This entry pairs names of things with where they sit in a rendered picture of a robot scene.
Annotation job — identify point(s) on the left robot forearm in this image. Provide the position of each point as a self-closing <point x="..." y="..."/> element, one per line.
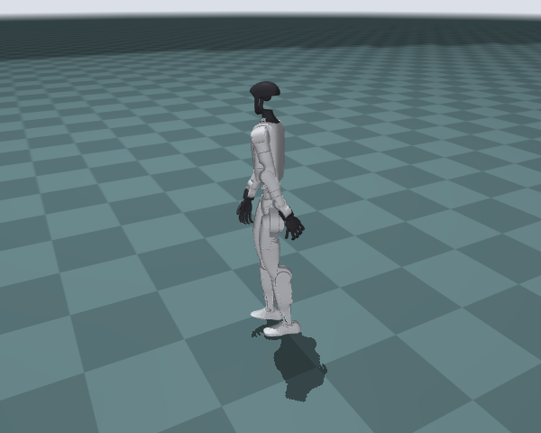
<point x="273" y="188"/>

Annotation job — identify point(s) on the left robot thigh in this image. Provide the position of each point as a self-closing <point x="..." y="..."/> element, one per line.
<point x="269" y="243"/>

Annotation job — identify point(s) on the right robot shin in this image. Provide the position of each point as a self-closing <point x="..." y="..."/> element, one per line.
<point x="267" y="289"/>

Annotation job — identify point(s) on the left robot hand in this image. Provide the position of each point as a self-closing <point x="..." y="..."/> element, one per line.
<point x="293" y="224"/>

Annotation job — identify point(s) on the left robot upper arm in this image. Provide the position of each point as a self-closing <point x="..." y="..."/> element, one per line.
<point x="261" y="141"/>

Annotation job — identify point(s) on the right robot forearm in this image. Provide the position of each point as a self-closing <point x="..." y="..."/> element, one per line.
<point x="252" y="186"/>

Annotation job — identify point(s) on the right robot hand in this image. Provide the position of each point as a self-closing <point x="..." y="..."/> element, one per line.
<point x="245" y="208"/>

